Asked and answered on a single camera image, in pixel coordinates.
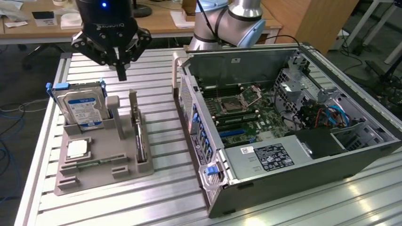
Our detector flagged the blue data wire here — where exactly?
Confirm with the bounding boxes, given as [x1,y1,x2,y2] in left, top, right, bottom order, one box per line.
[332,105,349,128]
[325,105,341,129]

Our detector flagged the green motherboard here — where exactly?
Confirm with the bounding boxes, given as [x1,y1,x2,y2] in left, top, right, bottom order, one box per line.
[200,81,297,149]

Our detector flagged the grey printed parts rack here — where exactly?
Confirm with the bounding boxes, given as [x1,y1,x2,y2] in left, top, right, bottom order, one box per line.
[53,95,154,196]

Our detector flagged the black and white box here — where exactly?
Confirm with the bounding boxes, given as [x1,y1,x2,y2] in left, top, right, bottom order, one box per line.
[30,11,57,27]

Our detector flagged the metal socket cover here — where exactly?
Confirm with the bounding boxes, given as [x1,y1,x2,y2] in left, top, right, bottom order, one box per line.
[239,85,264,102]

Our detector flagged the green RAM stick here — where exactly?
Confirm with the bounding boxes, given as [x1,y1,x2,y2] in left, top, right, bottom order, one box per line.
[214,113,257,125]
[76,158,116,168]

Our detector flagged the CPU socket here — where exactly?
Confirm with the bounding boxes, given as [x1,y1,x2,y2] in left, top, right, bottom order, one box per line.
[220,95,248,114]

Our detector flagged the clear plastic bag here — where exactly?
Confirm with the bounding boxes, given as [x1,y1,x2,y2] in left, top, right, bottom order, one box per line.
[0,1,24,21]

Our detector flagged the hard disk with blue carrier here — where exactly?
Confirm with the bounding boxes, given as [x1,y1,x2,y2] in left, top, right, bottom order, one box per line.
[45,78,109,131]

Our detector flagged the black floor equipment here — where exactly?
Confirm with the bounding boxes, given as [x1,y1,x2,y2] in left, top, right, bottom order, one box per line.
[363,58,402,106]

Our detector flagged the wooden cabinet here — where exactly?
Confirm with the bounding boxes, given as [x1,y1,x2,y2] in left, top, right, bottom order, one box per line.
[260,0,360,55]

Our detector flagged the red wire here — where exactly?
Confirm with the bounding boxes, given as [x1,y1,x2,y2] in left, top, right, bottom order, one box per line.
[313,107,325,129]

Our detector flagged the metal disk bay cage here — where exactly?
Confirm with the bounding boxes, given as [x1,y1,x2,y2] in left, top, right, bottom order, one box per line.
[273,67,311,118]

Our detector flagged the white paper stack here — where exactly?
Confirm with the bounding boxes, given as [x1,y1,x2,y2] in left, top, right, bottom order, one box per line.
[169,10,196,29]

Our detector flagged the white table frame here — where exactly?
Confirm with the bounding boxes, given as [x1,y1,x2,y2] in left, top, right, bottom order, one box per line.
[341,0,402,65]

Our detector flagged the graphics card with metal bracket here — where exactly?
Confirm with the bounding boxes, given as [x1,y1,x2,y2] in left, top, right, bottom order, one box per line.
[128,89,148,164]

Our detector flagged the brown cardboard box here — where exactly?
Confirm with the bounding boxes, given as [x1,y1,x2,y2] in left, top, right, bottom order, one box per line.
[181,0,197,16]

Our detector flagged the silver CPU chip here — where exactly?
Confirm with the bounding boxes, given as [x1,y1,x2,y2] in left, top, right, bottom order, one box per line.
[66,140,89,159]

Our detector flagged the black wire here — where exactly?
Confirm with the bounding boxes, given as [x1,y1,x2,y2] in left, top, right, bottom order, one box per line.
[271,90,303,132]

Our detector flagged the black power cable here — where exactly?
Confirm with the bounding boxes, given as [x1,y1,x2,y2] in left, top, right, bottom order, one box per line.
[260,35,319,51]

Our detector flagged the open grey PC case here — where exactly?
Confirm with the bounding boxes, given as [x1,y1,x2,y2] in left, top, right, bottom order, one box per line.
[170,41,402,219]

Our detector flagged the wooden desk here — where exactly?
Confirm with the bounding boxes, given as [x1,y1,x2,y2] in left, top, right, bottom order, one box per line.
[0,0,283,45]

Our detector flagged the blue expansion slot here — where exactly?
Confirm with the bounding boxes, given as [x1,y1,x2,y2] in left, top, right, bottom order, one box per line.
[218,129,247,139]

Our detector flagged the RAM slot with black clips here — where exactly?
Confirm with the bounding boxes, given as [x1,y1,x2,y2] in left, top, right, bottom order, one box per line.
[213,111,255,119]

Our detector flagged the black round lamp base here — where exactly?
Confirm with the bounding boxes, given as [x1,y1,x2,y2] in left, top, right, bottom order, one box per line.
[133,0,153,18]

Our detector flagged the grey power supply unit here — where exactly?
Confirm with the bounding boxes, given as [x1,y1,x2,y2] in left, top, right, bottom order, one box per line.
[222,135,313,181]

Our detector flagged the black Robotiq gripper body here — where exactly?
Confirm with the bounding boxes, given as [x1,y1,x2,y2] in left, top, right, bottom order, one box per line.
[76,0,141,69]

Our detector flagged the long black expansion slot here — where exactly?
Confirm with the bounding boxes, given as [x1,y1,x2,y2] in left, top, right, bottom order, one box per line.
[216,124,243,133]

